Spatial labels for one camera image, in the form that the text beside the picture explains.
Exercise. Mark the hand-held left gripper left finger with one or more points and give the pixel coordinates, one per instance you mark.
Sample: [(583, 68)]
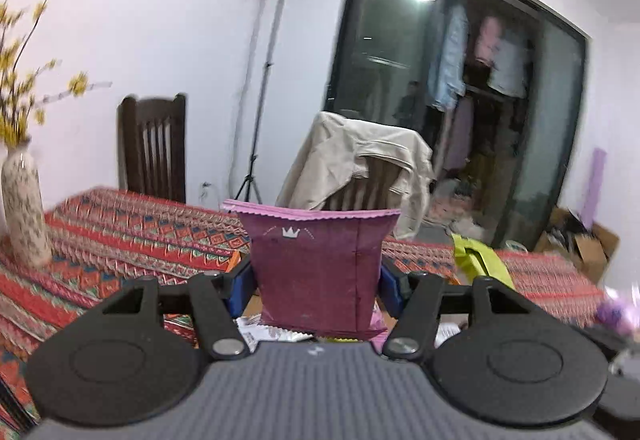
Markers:
[(240, 291)]

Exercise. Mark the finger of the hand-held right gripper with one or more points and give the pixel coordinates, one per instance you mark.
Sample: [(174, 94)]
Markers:
[(617, 345)]

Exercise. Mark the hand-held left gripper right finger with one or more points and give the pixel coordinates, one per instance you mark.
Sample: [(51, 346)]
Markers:
[(394, 291)]

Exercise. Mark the pink snack packet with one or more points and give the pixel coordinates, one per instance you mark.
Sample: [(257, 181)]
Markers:
[(315, 270), (617, 310)]

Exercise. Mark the white snack packet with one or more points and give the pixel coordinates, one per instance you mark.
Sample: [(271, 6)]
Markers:
[(447, 334), (262, 330)]

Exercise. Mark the light green snack packet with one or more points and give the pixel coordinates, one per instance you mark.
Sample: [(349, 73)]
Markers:
[(480, 260)]

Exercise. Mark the wooden chair under jacket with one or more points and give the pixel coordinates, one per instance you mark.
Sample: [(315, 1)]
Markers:
[(370, 190)]

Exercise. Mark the brown cardboard boxes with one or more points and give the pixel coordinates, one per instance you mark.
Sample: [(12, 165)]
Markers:
[(585, 245)]

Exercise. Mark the beige jacket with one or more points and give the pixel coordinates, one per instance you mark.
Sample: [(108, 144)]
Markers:
[(325, 155)]

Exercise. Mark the hanging pale pink garment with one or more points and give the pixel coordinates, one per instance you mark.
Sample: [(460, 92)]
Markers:
[(460, 130)]

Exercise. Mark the dark wooden chair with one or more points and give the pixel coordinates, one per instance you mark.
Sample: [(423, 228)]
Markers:
[(135, 145)]

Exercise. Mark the black light stand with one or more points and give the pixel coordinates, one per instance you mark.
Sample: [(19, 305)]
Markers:
[(267, 70)]

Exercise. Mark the floral patterned ceramic vase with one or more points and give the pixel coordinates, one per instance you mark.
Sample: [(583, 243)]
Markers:
[(25, 210)]

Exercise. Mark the hanging blue shirt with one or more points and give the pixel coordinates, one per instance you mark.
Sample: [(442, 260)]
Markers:
[(450, 60)]

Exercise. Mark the hanging pale blue garment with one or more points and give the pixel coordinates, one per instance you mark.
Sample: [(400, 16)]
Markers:
[(510, 70)]

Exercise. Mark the hanging clothes rack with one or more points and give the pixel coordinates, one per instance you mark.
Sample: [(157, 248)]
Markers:
[(380, 20)]

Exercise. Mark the yellow flower branches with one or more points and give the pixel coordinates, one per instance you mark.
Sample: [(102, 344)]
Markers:
[(15, 85)]

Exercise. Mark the white wall socket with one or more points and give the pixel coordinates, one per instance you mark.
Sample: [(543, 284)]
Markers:
[(205, 186)]

